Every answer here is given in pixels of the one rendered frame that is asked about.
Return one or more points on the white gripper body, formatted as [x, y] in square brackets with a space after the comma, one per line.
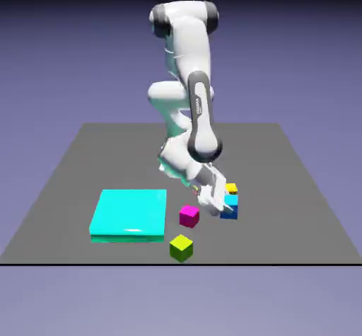
[213, 197]

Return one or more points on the small light blue cube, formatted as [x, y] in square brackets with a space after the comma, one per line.
[232, 200]

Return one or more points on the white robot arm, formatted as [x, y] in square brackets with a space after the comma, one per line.
[195, 58]

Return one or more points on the small yellow cube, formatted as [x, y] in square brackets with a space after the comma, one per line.
[232, 188]

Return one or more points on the small dark blue cube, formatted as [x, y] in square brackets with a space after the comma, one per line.
[231, 213]

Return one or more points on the small magenta cube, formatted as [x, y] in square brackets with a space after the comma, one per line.
[189, 216]

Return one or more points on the small lime green cube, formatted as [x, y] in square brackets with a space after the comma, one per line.
[181, 247]

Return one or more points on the large cyan box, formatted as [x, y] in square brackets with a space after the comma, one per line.
[130, 214]

